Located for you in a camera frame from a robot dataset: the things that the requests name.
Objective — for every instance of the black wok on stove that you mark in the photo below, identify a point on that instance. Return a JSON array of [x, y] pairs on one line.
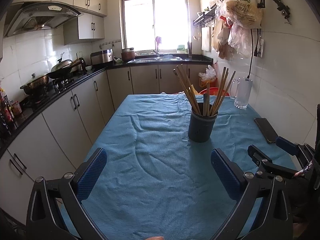
[[64, 67]]

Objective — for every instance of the kitchen window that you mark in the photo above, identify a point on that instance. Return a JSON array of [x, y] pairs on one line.
[[156, 26]]

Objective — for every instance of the range hood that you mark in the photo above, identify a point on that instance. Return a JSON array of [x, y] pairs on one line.
[[33, 16]]

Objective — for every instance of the black smartphone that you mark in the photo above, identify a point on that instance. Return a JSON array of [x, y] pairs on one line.
[[266, 129]]

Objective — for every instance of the brown clay pot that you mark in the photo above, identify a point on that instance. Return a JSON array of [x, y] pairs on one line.
[[128, 54]]

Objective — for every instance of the lower kitchen cabinets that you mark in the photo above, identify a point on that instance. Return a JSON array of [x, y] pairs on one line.
[[55, 141]]

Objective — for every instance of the clear glass mug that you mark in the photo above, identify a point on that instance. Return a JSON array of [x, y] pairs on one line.
[[240, 91]]

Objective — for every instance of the blue towel table cloth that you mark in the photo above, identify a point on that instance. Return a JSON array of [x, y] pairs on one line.
[[158, 182]]

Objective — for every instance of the steel pot with lid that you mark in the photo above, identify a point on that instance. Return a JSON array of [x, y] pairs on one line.
[[35, 83]]

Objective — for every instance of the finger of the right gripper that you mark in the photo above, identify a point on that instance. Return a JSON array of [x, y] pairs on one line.
[[264, 162], [304, 153]]

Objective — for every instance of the silver rice cooker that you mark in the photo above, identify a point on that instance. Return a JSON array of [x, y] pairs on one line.
[[102, 56]]

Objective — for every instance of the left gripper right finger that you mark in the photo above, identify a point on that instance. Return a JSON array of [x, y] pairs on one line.
[[240, 186]]

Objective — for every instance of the right hand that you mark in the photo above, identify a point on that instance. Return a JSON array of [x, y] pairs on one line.
[[155, 238]]

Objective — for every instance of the dark perforated utensil holder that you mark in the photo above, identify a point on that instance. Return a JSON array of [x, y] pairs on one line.
[[200, 127]]

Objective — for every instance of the red plastic basin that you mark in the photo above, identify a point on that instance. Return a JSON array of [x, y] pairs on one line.
[[213, 91]]

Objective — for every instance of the hanging plastic bag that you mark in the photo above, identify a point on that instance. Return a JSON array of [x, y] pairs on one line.
[[244, 13]]

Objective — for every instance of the kitchen sink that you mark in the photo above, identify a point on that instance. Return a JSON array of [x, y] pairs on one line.
[[156, 59]]

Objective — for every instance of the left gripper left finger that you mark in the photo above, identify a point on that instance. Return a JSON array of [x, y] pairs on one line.
[[76, 187]]

